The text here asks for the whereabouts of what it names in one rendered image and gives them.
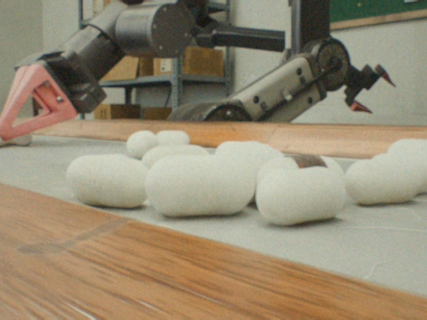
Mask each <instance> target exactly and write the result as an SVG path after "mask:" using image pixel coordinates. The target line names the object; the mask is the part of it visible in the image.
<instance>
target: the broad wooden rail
mask: <svg viewBox="0 0 427 320"><path fill-rule="evenodd" d="M137 131H151V132H152V133H154V134H155V135H157V134H158V133H159V132H161V131H183V132H185V133H186V134H187V135H188V137H189V145H195V146H200V147H202V148H211V149H217V148H218V147H219V146H220V145H221V144H222V143H225V142H227V141H239V142H246V141H257V142H259V143H265V144H267V145H269V146H271V147H273V148H274V149H276V150H278V151H280V152H281V153H283V154H291V155H321V156H325V157H330V158H349V159H359V160H365V159H369V160H372V158H373V157H375V156H377V155H380V154H383V153H387V150H388V149H389V148H390V146H391V145H392V144H393V143H394V142H396V141H398V140H401V139H427V125H378V124H346V123H306V122H225V121H183V120H142V119H132V120H102V119H70V120H67V121H64V122H61V123H58V124H55V125H52V126H49V127H46V128H40V129H38V130H35V131H31V132H30V133H31V134H33V135H43V136H54V137H72V138H83V139H92V140H112V141H122V142H127V140H128V139H129V137H130V136H131V135H132V134H134V133H135V132H137Z"/></svg>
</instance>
